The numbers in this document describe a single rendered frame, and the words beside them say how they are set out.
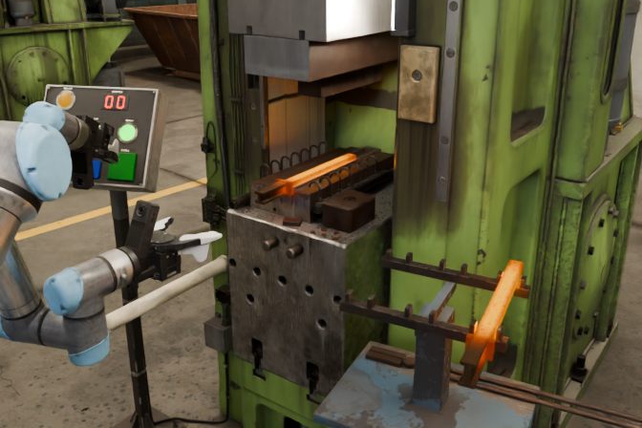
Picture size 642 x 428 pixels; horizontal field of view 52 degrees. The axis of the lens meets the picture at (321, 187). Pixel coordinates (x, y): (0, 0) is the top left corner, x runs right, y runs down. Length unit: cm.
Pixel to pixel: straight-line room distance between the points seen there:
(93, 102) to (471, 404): 126
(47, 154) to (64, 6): 545
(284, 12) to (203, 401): 153
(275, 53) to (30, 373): 179
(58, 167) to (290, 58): 69
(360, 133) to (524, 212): 55
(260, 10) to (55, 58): 487
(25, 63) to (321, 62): 492
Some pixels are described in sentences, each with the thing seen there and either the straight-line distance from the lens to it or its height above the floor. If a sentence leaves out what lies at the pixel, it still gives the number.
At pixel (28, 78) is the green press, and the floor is 51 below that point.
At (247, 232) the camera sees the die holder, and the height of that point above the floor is 87.
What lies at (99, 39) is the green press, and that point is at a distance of 682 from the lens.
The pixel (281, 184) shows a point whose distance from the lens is 163.
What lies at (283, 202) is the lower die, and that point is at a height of 95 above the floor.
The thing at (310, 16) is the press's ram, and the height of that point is 142.
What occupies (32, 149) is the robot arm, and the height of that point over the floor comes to 129.
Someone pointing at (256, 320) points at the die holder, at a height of 62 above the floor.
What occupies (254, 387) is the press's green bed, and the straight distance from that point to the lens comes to 197.
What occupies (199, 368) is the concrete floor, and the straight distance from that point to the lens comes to 275.
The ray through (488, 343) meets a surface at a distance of 114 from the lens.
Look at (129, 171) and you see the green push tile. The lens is 184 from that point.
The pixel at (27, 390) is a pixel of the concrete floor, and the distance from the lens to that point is 282.
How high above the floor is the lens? 156
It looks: 20 degrees down
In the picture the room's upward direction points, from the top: straight up
